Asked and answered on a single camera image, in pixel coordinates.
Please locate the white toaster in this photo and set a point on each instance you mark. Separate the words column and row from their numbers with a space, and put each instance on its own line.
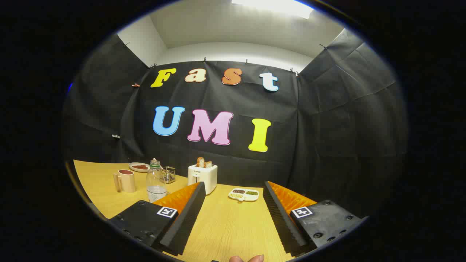
column 204, row 178

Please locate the small white round plate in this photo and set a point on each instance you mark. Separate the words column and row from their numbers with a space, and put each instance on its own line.
column 140, row 170

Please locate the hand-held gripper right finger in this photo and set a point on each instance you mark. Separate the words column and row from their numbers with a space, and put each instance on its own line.
column 284, row 222

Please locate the wooden table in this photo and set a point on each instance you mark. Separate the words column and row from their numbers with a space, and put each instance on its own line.
column 225, row 225

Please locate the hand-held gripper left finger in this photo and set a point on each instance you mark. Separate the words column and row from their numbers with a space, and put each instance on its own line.
column 184, row 222

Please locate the white divided dish with beans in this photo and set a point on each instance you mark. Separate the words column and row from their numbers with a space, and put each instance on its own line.
column 244, row 194

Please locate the clear plastic juice bottle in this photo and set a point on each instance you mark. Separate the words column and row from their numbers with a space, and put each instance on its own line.
column 156, row 182

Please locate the brown food pieces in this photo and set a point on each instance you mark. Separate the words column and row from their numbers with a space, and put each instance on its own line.
column 139, row 167

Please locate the black backdrop cloth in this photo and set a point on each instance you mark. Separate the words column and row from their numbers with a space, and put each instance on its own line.
column 320, row 145

